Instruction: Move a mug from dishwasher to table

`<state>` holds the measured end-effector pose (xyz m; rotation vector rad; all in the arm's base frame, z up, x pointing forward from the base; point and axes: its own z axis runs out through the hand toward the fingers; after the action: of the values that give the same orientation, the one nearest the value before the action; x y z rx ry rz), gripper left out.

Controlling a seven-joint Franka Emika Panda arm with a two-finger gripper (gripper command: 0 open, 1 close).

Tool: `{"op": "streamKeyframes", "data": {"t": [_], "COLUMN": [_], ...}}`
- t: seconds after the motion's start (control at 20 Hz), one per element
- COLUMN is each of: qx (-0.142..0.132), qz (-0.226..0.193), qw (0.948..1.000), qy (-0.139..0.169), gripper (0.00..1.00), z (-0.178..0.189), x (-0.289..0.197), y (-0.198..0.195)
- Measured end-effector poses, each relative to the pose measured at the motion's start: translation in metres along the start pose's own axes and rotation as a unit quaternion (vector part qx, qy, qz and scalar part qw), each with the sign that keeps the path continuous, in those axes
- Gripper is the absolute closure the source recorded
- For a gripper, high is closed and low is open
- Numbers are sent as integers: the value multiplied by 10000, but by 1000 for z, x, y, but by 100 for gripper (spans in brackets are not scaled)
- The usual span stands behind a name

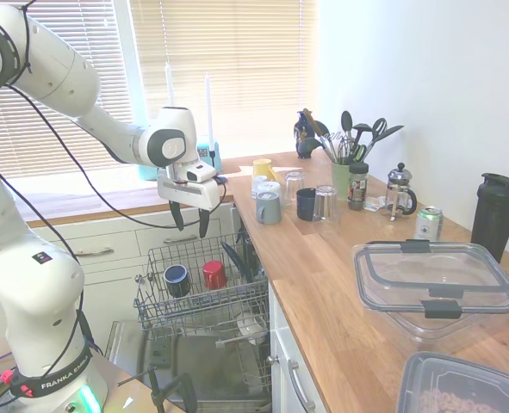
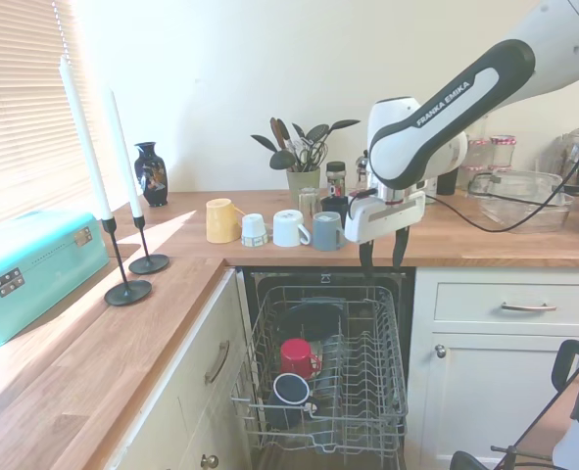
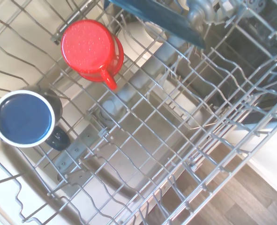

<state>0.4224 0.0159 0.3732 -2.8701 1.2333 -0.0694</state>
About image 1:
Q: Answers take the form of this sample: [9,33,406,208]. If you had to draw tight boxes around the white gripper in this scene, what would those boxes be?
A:
[157,165,220,239]

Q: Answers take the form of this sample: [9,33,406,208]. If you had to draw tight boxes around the red speckled enamel mug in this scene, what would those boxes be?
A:
[202,260,229,291]

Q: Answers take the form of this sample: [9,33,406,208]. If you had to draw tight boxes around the dark blue mug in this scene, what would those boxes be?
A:
[163,264,192,299]

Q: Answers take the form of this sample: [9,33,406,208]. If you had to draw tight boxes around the grey mug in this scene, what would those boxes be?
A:
[255,190,282,225]

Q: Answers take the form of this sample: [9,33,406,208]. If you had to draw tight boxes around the white mug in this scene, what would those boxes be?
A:
[251,175,282,200]

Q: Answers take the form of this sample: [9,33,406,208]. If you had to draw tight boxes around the yellow mug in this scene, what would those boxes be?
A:
[252,158,282,184]

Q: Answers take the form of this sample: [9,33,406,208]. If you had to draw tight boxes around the stainless dishwasher door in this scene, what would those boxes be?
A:
[102,320,273,413]

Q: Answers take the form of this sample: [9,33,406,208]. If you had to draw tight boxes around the white drawer cabinet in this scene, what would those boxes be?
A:
[0,200,241,350]

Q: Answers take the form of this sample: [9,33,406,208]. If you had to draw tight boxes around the clear drinking glass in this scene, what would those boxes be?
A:
[313,184,341,225]
[283,170,306,208]

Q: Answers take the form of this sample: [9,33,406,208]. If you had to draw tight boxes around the tall white candle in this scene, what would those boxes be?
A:
[203,72,216,152]

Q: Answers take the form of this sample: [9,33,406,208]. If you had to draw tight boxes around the navy blue cup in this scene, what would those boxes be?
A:
[295,188,319,222]

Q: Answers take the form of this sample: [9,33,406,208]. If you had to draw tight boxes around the white bowl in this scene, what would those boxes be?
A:
[236,313,268,346]

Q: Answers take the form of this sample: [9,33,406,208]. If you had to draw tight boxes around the short white candle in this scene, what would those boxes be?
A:
[164,60,174,109]

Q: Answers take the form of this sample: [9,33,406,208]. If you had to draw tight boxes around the black bird figurine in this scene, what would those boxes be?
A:
[293,109,330,161]

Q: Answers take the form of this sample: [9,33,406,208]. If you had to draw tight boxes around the green utensil holder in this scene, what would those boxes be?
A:
[331,160,353,201]

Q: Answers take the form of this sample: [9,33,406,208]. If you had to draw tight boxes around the narrow window blind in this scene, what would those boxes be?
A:
[0,0,133,178]

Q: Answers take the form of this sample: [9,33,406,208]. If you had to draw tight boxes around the wooden utensil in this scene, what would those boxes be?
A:
[302,108,320,135]

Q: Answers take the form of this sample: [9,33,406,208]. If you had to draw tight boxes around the white counter base cabinet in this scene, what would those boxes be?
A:
[267,280,329,413]

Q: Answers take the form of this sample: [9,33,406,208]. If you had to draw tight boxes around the wide window blind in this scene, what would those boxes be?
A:
[128,0,320,161]

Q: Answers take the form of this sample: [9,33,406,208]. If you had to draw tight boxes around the metal whisk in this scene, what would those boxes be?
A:
[320,132,351,165]

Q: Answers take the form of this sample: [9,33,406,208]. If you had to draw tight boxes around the dark lidded spice jar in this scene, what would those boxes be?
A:
[347,162,370,212]

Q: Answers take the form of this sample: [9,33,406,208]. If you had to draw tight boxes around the black cooking spoon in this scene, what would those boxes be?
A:
[340,110,354,165]

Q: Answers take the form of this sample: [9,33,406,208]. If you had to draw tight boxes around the black slotted turner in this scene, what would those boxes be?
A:
[351,122,372,165]

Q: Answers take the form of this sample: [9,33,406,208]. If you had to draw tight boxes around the glass French press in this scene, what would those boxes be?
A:
[380,162,419,222]

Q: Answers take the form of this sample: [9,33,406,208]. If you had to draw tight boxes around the black spatula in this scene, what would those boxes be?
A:
[364,124,406,163]

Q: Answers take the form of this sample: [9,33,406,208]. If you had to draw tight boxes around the white green drink can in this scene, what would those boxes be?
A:
[414,205,445,243]

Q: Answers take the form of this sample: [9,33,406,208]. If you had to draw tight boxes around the clear lidded storage container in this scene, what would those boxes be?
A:
[351,238,509,346]

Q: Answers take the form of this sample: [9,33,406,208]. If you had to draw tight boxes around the black shaker bottle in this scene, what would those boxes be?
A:
[469,172,509,265]

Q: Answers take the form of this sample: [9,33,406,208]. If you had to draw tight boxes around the grey lidded food container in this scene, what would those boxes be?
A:
[397,351,509,413]

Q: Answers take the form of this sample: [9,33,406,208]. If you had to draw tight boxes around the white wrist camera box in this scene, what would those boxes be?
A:
[184,162,219,183]

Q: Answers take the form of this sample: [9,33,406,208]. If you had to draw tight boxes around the grey wire dishwasher rack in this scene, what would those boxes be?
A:
[133,231,270,339]

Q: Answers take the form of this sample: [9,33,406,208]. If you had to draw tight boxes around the metal drawer handle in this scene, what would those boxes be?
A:
[61,245,115,256]

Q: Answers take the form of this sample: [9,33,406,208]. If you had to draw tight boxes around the lower wire dishwasher rack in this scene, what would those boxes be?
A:
[214,300,276,389]

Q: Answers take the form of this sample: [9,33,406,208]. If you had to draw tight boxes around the metal cabinet door handle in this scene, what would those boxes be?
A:
[287,358,318,413]

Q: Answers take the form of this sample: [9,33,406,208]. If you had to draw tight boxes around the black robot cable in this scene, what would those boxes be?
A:
[0,0,229,413]

